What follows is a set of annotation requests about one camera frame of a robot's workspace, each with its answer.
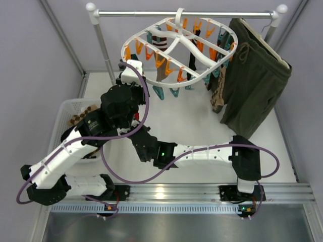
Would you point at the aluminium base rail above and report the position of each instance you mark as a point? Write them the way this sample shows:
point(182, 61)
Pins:
point(190, 199)

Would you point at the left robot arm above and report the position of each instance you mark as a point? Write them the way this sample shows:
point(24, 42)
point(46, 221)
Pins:
point(47, 182)

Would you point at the white metal clothes rack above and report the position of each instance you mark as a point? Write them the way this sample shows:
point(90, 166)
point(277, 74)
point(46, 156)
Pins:
point(95, 14)

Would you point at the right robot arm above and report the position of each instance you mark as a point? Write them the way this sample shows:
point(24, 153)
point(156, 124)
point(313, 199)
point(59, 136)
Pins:
point(239, 154)

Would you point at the white laundry basket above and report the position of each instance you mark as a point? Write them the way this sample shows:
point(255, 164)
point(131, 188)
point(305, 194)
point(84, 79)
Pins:
point(67, 110)

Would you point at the white hanger with metal hook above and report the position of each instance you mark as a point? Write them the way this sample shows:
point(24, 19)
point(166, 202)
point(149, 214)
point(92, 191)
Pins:
point(276, 18)

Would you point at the olive green shorts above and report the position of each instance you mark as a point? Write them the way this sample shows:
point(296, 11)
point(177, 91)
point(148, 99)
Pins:
point(255, 79)

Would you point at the brown argyle sock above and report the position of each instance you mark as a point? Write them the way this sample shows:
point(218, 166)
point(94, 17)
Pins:
point(217, 88)
point(210, 83)

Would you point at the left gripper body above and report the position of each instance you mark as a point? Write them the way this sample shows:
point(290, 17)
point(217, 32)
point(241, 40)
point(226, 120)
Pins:
point(141, 92)

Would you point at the white oval clip hanger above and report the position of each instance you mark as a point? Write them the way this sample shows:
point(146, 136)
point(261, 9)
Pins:
point(194, 51)

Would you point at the brown striped sock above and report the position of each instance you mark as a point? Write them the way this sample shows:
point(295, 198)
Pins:
point(161, 44)

